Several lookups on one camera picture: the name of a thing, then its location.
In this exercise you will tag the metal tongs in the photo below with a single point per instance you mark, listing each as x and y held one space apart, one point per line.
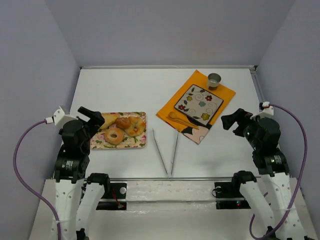
170 173

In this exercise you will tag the floral rectangular tray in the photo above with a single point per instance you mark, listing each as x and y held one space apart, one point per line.
98 142

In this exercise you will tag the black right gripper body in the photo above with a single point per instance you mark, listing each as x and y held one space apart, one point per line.
236 121

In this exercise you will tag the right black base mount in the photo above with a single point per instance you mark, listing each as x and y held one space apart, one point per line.
227 197

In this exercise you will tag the ring bagel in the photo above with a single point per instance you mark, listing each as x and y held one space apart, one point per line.
114 136

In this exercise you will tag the wooden fork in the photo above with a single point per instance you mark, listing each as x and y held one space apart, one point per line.
176 120

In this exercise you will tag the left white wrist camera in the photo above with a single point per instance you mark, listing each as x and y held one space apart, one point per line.
60 117

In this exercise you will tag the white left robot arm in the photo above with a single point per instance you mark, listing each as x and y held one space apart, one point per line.
76 196

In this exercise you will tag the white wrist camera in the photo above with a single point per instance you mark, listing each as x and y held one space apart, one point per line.
60 117
266 110

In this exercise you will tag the glazed twisted pastry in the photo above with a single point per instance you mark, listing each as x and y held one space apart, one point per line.
137 126

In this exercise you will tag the metal cup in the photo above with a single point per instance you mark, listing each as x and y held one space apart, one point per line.
213 81

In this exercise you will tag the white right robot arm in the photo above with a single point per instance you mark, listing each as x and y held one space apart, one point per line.
276 210

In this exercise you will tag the triangular bread slice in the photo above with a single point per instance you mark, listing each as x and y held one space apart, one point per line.
109 119

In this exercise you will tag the wooden spoon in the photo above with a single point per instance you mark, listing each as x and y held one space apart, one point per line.
174 116

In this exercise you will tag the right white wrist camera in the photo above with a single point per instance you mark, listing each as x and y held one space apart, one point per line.
266 110

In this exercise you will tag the metal frame rail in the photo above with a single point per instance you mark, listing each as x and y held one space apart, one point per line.
165 67

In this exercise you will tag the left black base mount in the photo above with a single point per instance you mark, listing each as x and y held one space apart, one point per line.
115 199

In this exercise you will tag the orange cloth napkin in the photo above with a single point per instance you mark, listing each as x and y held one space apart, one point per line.
195 135

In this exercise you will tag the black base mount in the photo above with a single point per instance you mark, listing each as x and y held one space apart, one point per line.
227 197
115 199

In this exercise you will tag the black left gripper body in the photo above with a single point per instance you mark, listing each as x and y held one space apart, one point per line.
92 119

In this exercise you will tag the floral square plate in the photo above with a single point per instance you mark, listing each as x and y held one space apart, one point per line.
198 104

